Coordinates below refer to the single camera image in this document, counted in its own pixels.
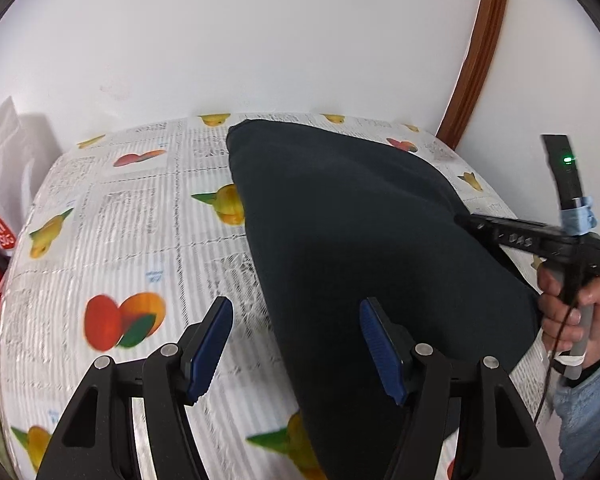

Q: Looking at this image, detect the fruit print tablecloth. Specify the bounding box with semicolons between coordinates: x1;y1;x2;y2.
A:
0;112;556;480

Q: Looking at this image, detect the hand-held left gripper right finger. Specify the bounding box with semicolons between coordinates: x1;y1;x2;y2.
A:
358;297;556;480

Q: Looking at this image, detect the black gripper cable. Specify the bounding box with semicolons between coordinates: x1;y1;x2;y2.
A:
531;280;578;425

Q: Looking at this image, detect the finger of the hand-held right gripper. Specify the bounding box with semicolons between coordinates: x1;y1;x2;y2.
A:
454;213;546;257

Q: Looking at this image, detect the brown wooden door frame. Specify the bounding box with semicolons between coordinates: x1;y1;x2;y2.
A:
437;0;511;148

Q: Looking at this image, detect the white plastic bag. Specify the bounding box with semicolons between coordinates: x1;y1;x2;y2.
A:
0;95;63;252

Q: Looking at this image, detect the person's right forearm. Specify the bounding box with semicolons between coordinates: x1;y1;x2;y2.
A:
552;334;600;480

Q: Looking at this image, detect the black t-shirt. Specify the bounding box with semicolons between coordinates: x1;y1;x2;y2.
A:
227;119;543;480

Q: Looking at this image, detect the person's right hand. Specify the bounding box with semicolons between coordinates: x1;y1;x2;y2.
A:
536;262;600;361

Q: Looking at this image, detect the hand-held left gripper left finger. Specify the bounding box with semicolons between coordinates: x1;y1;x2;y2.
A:
37;296;234;480

